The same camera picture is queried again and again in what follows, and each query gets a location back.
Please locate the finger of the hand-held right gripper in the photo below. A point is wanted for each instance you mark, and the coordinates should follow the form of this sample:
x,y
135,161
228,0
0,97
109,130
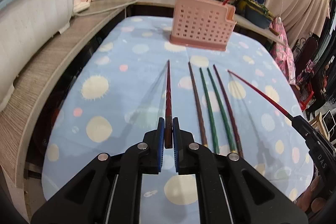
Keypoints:
x,y
304,128

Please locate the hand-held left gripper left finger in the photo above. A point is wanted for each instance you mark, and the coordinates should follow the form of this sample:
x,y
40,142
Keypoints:
x,y
160,150

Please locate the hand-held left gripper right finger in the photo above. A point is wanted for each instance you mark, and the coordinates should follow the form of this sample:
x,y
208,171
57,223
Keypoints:
x,y
176,150

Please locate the brown chopstick gold band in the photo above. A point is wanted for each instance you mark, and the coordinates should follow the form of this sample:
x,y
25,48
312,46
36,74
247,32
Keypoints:
x,y
198,108

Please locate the green chopstick gold band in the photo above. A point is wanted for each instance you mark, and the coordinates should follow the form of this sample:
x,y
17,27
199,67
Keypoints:
x,y
209,111
220,108

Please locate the dark red chopstick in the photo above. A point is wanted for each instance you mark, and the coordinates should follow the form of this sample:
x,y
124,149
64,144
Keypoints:
x,y
168,98

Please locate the maroon chopstick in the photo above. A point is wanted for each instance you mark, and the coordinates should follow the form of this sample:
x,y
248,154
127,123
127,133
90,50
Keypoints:
x,y
227,108

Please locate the pink perforated utensil basket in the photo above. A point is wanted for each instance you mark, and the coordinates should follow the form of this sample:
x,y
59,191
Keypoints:
x,y
202,24

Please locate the person's right hand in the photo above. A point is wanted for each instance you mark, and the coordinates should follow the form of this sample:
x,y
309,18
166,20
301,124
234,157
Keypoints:
x,y
312,200

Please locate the blue planet-print tablecloth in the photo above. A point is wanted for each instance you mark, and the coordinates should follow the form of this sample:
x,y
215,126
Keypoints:
x,y
126,98

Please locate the pink floral garment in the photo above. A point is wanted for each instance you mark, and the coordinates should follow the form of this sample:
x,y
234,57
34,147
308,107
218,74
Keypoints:
x,y
284,56

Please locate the black metal chair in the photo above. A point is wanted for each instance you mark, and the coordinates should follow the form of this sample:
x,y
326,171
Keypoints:
x,y
311,45

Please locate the blue plastic basin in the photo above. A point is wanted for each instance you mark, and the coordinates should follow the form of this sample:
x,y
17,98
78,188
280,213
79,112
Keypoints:
x,y
258,19

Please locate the yellow-green colander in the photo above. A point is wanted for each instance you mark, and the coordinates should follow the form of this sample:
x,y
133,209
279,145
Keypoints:
x,y
256,7

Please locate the grey wood-grain counter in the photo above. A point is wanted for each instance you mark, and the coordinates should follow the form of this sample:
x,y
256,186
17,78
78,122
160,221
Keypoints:
x,y
52,56

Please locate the white dish rack blue lid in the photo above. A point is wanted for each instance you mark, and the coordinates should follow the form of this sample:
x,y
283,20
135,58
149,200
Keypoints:
x,y
31,16

